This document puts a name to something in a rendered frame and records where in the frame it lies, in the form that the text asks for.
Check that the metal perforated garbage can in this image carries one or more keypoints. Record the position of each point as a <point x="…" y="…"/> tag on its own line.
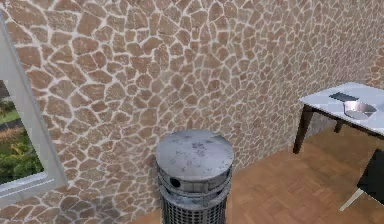
<point x="194" y="160"/>

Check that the white top dark-legged table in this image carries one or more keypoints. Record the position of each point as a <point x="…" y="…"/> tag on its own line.
<point x="340" y="100"/>

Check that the dark flat rectangular device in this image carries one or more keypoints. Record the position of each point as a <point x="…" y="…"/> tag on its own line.
<point x="343" y="97"/>

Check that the silver metal bowl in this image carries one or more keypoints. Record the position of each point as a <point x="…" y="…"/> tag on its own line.
<point x="359" y="109"/>

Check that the white framed window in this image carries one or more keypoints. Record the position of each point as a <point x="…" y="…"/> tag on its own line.
<point x="20" y="133"/>

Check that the black chair with pale legs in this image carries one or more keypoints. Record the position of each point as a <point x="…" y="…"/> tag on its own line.
<point x="375" y="176"/>

